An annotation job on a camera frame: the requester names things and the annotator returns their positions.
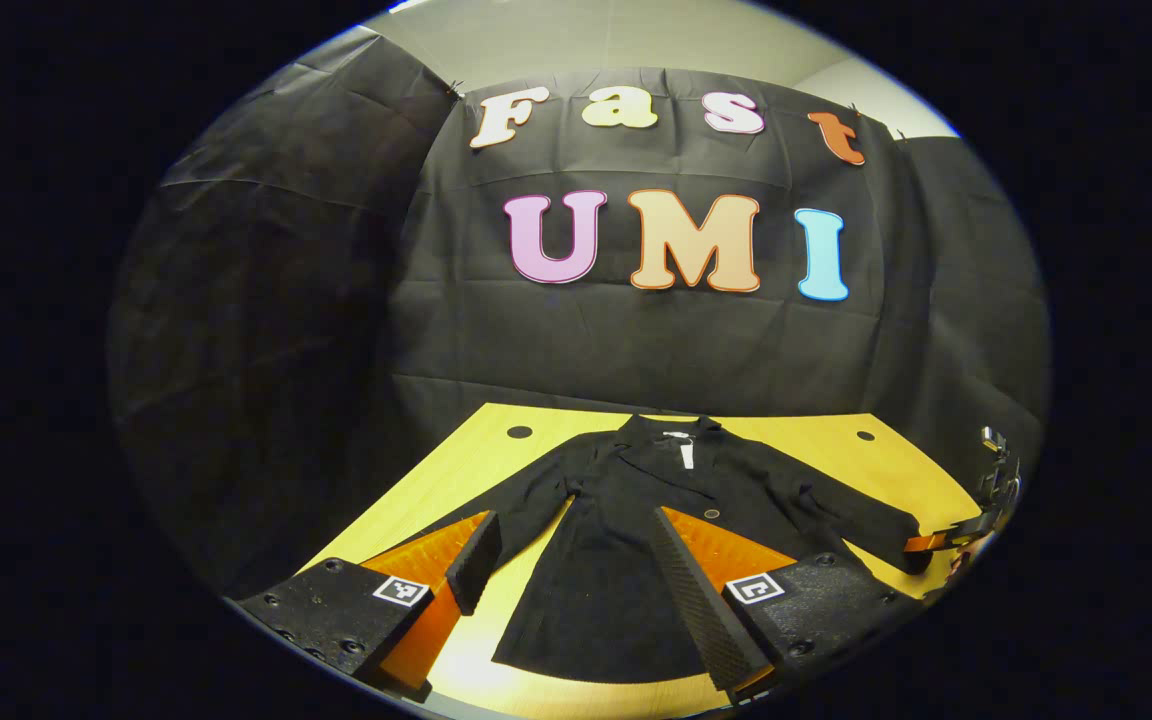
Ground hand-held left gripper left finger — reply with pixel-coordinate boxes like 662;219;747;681
234;511;504;704

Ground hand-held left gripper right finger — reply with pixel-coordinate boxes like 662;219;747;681
649;506;927;704

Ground black coat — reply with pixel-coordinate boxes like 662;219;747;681
406;413;934;686

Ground black backdrop cloth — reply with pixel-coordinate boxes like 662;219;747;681
106;25;1052;601

